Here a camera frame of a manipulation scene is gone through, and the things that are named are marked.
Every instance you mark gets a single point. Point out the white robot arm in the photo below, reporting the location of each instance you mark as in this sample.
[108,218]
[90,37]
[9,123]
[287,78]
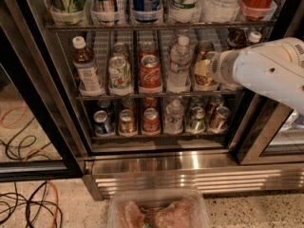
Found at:
[273,69]

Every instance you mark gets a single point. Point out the water bottle middle shelf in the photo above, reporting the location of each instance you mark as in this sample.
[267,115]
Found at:
[180,60]

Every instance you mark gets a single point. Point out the tea bottle right front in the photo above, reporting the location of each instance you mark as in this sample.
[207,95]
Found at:
[253,37]

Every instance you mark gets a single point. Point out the stainless steel fridge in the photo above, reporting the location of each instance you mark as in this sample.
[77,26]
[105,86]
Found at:
[256,153]

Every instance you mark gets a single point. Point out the orange can shelf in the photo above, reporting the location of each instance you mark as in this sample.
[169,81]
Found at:
[202,48]
[204,80]

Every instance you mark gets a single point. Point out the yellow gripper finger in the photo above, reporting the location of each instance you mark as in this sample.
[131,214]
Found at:
[201,67]

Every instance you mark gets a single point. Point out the gold can bottom right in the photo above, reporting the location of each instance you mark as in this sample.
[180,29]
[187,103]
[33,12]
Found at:
[218,122]

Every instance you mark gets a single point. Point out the tea bottle right rear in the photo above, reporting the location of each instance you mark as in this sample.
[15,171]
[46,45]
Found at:
[236,38]

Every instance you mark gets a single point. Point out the red can bottom shelf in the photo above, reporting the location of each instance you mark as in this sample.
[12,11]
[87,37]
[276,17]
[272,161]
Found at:
[151,120]

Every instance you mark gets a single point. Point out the blue can bottom shelf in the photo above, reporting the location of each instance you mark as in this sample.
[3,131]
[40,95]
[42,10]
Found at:
[102,123]

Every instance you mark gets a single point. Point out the water bottle shelf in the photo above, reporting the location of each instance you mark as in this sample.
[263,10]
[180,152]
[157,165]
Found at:
[219,11]
[173,117]
[180,60]

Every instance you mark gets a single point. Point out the tea bottle left middle shelf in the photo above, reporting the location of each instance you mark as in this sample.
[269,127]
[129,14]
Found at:
[85,63]

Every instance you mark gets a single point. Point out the water bottle top shelf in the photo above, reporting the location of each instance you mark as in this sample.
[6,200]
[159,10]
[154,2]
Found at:
[219,11]

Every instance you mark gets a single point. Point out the silver green can bottom shelf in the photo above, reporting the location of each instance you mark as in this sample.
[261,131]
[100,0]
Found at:
[195,121]

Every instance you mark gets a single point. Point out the clear plastic bin with cloth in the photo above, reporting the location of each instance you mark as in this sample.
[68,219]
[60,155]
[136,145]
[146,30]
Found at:
[158,208]

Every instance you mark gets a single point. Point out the glass fridge door left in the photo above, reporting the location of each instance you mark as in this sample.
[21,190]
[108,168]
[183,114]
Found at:
[35,142]

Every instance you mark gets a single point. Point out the water bottle bottom shelf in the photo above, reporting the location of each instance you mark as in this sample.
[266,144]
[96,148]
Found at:
[173,117]

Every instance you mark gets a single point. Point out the gold can bottom shelf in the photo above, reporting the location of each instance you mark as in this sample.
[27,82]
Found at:
[127,121]

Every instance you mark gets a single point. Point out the white green soda can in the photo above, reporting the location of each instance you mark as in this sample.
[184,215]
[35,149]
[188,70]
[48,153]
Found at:
[119,72]

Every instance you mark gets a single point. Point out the tea bottle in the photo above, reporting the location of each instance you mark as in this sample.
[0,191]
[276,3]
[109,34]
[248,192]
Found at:
[253,37]
[236,38]

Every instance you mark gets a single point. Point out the red cola can middle shelf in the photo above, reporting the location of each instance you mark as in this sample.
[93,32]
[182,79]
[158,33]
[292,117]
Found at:
[150,71]

